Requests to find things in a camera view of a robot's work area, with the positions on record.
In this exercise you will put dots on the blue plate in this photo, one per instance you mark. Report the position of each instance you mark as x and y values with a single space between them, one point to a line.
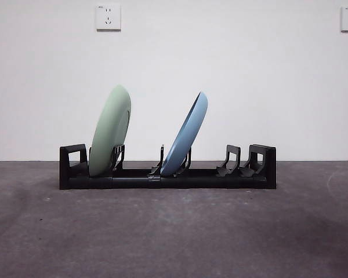
185 136

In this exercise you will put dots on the pale green plate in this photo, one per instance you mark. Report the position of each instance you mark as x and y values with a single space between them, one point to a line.
110 130

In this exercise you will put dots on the black plate rack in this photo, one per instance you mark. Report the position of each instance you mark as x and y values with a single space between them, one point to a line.
208 182

